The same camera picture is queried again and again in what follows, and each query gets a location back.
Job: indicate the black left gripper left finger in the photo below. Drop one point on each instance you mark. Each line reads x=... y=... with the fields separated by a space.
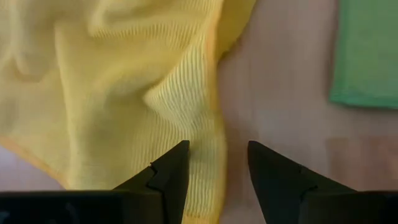
x=149 y=202

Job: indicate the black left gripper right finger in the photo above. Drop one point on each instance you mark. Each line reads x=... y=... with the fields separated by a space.
x=295 y=199

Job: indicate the green microfiber towel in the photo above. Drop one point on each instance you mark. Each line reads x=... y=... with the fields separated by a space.
x=367 y=56

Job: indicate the yellow microfiber towel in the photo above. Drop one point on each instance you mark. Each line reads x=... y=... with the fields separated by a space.
x=124 y=93

